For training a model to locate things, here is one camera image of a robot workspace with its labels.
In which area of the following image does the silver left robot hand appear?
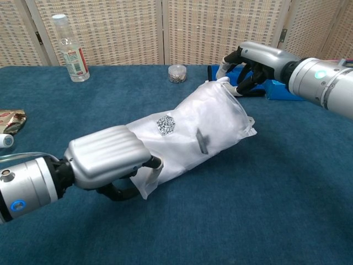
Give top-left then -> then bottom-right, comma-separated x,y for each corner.
63,124 -> 164,202

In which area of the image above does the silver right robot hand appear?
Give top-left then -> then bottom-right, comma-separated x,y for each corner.
216,41 -> 300,97

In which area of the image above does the white garment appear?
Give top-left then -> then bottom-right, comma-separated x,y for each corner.
132,78 -> 249,180

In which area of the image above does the frosted plastic zip bag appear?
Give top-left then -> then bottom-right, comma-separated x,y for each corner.
127,77 -> 258,200

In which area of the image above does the blue cookie box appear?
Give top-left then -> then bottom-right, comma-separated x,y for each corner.
264,79 -> 307,102

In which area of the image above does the blue cloth with black trim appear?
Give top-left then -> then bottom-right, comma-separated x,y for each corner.
206,65 -> 267,98

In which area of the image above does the clear left wrist tube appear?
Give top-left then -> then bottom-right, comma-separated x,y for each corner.
0,151 -> 60,162

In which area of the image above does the small clear round jar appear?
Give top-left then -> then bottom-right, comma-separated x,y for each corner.
168,65 -> 187,83

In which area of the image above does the gold snack wrapper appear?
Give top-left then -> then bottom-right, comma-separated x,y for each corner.
0,109 -> 27,135

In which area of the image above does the orange drink bottle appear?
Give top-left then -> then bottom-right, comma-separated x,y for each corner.
0,133 -> 14,149

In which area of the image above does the clear red-label water bottle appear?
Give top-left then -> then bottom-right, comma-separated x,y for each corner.
52,14 -> 91,83

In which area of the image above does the woven folding screen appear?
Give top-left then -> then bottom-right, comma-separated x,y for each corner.
0,0 -> 353,67

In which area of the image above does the blue table cover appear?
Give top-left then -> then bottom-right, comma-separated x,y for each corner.
0,63 -> 353,265

